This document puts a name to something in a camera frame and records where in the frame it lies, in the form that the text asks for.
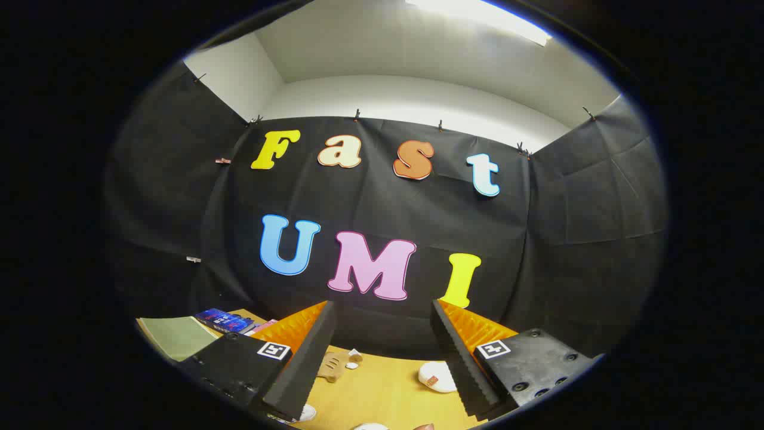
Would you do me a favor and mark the pale green fabric storage box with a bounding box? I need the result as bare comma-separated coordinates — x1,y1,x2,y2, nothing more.
137,317,221,362

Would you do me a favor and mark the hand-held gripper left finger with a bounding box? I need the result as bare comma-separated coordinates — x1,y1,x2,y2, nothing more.
179,300,338,422

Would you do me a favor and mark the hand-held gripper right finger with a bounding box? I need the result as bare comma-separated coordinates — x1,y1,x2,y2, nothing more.
430,299,603,419

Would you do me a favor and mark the brown plush toy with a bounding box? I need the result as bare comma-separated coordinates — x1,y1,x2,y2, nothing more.
316,349,363,383

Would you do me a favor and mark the dark blue book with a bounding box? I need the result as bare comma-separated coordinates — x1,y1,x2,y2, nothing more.
195,308,255,334

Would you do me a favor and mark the white plush toy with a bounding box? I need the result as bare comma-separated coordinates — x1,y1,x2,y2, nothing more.
418,361,458,394

